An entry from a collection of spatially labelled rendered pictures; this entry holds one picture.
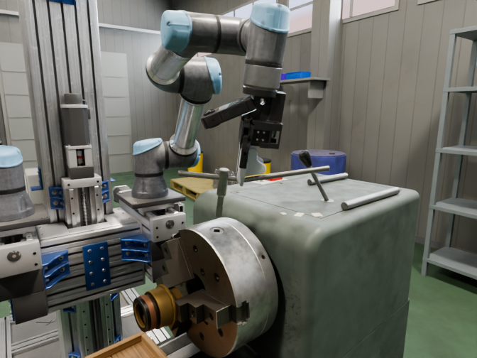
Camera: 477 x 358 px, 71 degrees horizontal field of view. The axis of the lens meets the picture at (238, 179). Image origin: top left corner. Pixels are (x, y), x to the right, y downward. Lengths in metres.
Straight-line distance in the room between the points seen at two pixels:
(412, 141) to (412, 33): 1.19
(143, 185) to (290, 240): 0.77
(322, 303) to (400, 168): 3.64
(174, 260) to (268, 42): 0.52
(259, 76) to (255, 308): 0.49
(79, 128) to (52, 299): 0.63
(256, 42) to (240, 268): 0.46
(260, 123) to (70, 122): 0.87
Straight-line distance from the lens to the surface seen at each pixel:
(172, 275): 0.82
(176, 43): 0.72
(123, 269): 1.45
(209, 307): 0.75
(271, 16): 0.67
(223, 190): 0.75
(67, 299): 1.44
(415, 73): 4.34
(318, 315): 0.87
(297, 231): 0.79
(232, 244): 0.77
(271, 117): 0.70
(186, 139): 1.31
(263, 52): 0.67
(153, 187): 1.39
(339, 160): 4.07
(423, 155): 4.27
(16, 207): 1.31
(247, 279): 0.75
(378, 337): 1.23
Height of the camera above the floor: 1.51
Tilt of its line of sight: 12 degrees down
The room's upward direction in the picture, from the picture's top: straight up
